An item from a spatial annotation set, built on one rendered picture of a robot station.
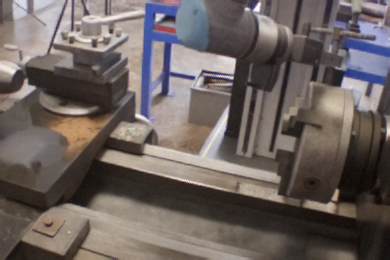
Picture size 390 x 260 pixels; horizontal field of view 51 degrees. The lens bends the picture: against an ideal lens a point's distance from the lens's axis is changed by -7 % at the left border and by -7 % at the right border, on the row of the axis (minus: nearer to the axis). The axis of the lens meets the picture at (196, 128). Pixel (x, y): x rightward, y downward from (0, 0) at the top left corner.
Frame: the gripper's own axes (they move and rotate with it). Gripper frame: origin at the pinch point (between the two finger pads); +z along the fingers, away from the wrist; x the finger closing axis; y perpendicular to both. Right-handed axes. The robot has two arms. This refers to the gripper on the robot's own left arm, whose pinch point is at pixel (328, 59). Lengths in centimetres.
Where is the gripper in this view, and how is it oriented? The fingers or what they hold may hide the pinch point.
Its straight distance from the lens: 91.9
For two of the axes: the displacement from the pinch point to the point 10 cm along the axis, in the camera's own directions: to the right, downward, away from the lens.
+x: -4.4, -2.6, 8.6
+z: 8.7, 1.0, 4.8
